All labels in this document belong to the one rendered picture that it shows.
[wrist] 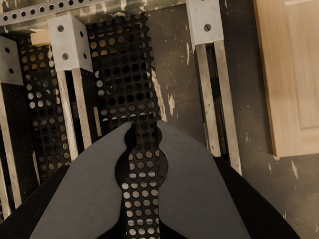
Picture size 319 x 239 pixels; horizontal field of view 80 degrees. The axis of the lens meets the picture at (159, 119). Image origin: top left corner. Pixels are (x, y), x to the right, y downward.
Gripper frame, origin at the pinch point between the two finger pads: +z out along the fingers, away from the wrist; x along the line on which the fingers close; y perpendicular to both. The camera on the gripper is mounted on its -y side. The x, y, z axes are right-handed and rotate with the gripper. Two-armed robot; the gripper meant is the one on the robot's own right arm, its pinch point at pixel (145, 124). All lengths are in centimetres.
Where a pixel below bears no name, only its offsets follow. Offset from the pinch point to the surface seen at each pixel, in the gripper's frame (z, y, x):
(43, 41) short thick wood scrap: 45, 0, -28
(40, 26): 45, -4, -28
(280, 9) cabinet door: 38.8, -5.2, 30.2
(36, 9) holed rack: 45, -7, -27
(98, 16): 44.9, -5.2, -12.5
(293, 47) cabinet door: 34.8, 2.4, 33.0
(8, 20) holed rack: 45, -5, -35
